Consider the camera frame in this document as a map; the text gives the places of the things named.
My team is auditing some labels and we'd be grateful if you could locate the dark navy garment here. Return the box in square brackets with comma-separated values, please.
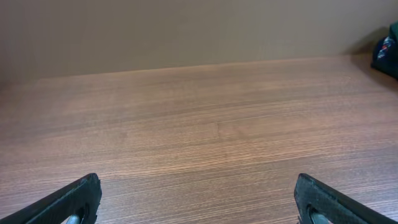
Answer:
[371, 22, 397, 79]

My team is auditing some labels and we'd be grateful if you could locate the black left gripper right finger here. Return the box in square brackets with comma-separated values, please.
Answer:
[294, 173, 397, 224]

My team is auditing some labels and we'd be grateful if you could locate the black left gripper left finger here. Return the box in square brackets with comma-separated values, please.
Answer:
[1, 173, 102, 224]

